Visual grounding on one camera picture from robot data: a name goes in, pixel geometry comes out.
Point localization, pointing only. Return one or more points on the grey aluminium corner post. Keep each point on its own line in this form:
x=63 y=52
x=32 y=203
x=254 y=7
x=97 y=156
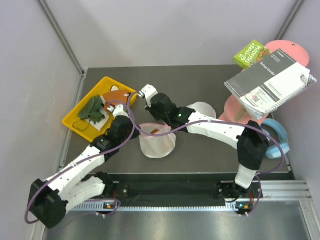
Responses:
x=43 y=5

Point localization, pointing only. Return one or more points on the pink tiered stand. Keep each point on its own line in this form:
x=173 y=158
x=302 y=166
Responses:
x=233 y=110

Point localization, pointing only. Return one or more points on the right aluminium corner post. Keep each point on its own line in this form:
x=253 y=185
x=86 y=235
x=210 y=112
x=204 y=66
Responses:
x=289 y=19

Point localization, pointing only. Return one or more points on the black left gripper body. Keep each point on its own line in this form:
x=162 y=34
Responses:
x=131 y=128

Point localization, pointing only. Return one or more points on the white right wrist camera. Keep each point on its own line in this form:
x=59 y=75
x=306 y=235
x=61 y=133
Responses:
x=147 y=93

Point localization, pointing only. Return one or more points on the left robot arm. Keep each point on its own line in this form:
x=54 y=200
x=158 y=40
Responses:
x=50 y=200

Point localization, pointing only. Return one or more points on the pink-zippered round laundry bag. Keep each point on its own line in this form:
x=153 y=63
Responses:
x=156 y=147

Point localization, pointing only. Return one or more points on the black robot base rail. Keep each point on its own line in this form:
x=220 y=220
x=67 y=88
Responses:
x=177 y=189

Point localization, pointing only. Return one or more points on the grey setup guide booklet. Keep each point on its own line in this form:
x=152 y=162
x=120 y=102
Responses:
x=262 y=88

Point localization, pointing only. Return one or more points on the green treehouse book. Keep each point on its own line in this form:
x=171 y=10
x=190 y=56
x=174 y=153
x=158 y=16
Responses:
x=251 y=54

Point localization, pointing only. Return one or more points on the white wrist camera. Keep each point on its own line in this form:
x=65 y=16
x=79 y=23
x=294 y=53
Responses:
x=118 y=110
x=147 y=93

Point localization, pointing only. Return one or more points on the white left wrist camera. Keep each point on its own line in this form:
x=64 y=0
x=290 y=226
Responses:
x=118 y=110

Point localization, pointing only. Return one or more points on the yellow plastic tray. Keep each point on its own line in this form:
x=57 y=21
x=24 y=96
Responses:
x=106 y=84

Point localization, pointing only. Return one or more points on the mustard yellow lace bra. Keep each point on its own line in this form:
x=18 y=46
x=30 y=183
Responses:
x=155 y=131

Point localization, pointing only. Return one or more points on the green bra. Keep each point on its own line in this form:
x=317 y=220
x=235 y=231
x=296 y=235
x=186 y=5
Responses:
x=91 y=112

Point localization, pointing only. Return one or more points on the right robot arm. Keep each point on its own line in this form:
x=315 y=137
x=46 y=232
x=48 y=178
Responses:
x=200 y=118

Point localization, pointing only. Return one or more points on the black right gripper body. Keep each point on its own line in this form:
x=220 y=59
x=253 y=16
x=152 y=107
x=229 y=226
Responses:
x=158 y=117

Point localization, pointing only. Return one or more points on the blue headphones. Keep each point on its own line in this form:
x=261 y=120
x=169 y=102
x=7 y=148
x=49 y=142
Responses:
x=273 y=151

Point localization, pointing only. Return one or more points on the orange bra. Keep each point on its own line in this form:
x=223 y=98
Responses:
x=113 y=97

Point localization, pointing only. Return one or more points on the white mesh laundry bag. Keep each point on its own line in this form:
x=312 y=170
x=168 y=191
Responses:
x=204 y=109

